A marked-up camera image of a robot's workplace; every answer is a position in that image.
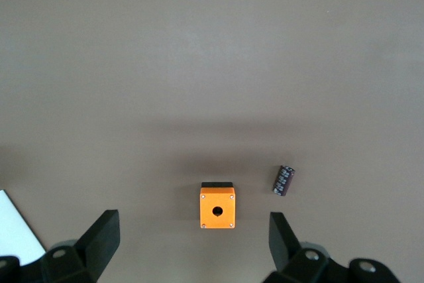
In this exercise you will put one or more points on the small dark connector block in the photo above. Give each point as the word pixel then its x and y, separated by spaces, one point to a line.
pixel 283 181

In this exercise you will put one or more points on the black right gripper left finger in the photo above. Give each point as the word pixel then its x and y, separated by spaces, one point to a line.
pixel 96 246

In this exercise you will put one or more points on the orange button box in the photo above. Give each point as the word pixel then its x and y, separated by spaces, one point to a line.
pixel 208 213

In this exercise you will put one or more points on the white drawer cabinet housing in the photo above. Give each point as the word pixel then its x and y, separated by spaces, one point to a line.
pixel 13 226

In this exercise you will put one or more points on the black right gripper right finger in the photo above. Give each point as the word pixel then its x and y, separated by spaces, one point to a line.
pixel 285 256

